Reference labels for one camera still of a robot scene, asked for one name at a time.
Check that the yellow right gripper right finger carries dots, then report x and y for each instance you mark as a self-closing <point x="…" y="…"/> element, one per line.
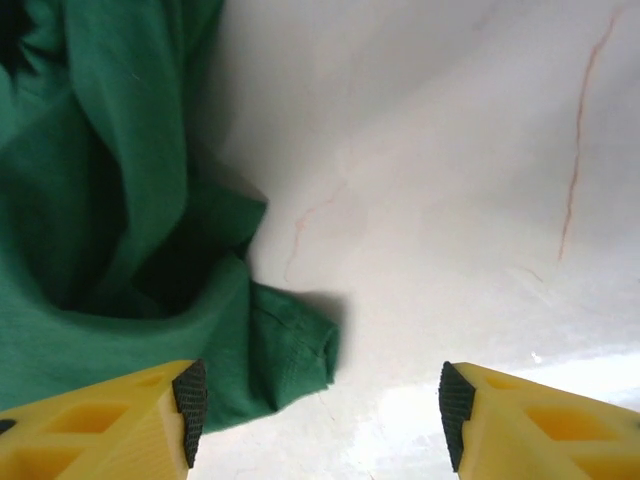
<point x="540" y="440"/>

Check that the dark green t-shirt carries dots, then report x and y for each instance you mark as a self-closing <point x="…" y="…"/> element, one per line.
<point x="125" y="150"/>

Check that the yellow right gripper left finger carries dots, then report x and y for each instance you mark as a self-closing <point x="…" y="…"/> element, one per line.
<point x="100" y="440"/>

